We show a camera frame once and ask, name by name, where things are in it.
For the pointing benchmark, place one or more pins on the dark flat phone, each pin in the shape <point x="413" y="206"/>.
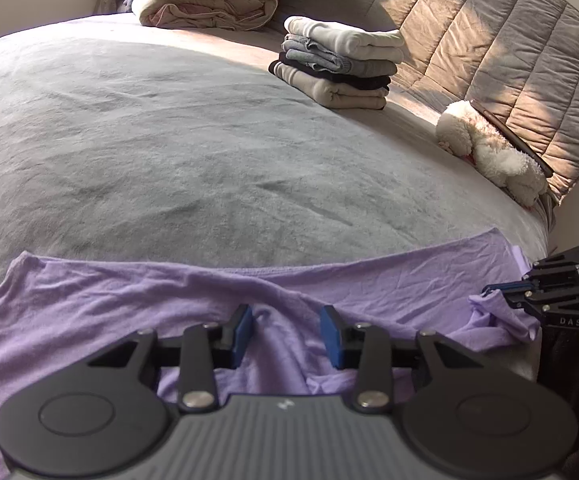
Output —
<point x="512" y="140"/>

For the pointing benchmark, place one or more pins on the grey fleece blanket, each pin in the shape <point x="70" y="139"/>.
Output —
<point x="169" y="150"/>

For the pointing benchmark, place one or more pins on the folded grey-blue garment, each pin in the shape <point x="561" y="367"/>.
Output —
<point x="319" y="57"/>

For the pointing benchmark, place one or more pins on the white plush toy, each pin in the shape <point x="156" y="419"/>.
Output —
<point x="494" y="155"/>

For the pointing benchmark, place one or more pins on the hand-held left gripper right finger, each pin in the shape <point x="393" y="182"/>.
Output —
<point x="329" y="337"/>

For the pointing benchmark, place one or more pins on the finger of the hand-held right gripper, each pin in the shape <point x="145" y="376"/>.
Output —
<point x="559" y="272"/>
<point x="559" y="302"/>

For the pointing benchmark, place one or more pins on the folded white sweater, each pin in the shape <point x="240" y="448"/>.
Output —
<point x="349" y="37"/>

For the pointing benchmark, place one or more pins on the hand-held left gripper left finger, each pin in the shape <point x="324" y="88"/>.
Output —
<point x="243" y="337"/>

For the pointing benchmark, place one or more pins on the lilac long-sleeve shirt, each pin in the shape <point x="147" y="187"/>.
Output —
<point x="119" y="300"/>

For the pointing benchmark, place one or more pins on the grey quilted headboard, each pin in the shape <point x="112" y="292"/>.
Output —
<point x="494" y="45"/>

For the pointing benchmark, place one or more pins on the person's dark fleece clothing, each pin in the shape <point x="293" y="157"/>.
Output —
<point x="569" y="390"/>

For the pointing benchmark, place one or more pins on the folded black garment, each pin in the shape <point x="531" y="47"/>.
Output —
<point x="354" y="81"/>

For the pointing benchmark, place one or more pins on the folded beige garment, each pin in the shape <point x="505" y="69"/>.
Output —
<point x="334" y="95"/>

